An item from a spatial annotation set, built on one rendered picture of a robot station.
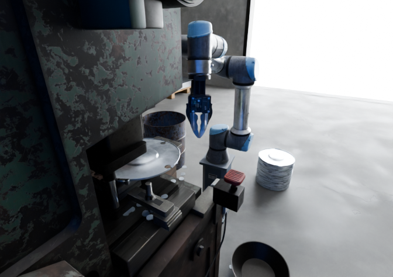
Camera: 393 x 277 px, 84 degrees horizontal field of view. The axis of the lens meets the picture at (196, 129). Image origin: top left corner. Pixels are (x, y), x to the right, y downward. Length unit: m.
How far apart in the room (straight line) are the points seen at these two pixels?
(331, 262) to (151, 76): 1.45
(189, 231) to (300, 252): 0.98
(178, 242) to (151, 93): 0.45
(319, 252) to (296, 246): 0.13
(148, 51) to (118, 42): 0.08
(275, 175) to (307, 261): 0.64
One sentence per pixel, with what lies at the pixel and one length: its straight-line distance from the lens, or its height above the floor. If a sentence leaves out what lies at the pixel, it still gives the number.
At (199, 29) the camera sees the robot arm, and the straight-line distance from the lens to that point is 0.69.
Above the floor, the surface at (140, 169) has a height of 0.78.
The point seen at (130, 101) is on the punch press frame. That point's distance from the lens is 0.47.
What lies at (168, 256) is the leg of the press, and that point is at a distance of 0.71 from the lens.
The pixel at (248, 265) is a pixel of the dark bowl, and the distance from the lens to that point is 1.47.
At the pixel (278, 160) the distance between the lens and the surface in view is 1.92.
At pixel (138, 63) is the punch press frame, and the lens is 0.48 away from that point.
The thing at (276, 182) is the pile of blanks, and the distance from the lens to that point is 1.94.
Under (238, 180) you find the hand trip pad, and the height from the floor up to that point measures 0.76.
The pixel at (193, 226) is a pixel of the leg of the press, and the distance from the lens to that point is 0.78.
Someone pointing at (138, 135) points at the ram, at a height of 0.91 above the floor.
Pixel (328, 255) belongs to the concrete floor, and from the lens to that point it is 1.67.
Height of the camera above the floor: 1.19
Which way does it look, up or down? 24 degrees down
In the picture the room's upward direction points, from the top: straight up
